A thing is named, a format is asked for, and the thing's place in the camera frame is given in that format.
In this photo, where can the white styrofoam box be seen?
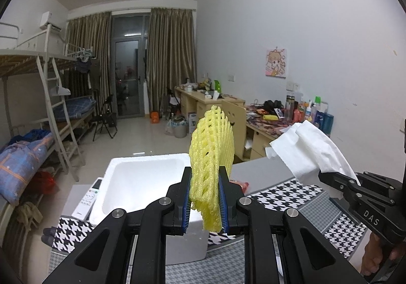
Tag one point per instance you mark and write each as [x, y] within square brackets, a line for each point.
[132, 183]

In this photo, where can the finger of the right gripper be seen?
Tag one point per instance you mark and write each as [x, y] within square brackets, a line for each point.
[335, 180]

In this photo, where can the right brown curtain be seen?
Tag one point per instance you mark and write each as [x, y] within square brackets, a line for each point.
[171, 58]

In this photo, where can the white air conditioner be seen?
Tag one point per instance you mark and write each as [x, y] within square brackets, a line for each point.
[47, 19]

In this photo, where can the glass balcony door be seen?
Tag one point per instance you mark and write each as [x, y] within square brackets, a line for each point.
[129, 36]

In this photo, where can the right hand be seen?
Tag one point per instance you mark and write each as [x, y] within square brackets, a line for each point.
[373, 255]

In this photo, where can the anime girl wall picture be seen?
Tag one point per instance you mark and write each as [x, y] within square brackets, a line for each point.
[276, 63]

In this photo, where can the wooden smiley chair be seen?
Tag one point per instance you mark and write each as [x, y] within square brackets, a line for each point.
[237, 117]

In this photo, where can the metal bunk bed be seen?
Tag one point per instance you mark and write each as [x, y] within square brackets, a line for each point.
[48, 55]

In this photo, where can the blue canister on desk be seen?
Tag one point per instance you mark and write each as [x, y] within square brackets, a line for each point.
[327, 123]

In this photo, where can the blue plaid quilt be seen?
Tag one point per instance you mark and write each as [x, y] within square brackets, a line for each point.
[19, 163]

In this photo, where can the wooden desk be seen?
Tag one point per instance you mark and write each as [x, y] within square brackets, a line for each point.
[247, 132]

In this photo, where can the brown curtain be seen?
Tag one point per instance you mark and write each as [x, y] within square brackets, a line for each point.
[88, 40]
[171, 58]

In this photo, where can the black folding chair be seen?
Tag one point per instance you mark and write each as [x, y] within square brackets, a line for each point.
[106, 119]

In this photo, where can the white remote control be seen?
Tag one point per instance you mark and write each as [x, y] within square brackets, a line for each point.
[84, 207]

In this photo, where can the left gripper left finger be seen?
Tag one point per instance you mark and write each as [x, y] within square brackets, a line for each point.
[177, 220]

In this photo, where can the orange bucket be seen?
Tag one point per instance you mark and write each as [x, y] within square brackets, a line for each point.
[155, 117]

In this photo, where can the yellow foam fruit net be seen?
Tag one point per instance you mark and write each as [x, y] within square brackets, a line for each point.
[212, 146]

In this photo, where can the left brown curtain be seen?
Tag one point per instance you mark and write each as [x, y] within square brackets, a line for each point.
[88, 40]

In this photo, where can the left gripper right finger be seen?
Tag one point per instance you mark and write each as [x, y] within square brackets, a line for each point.
[233, 220]

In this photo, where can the white tissue paper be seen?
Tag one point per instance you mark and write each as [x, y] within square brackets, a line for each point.
[307, 151]

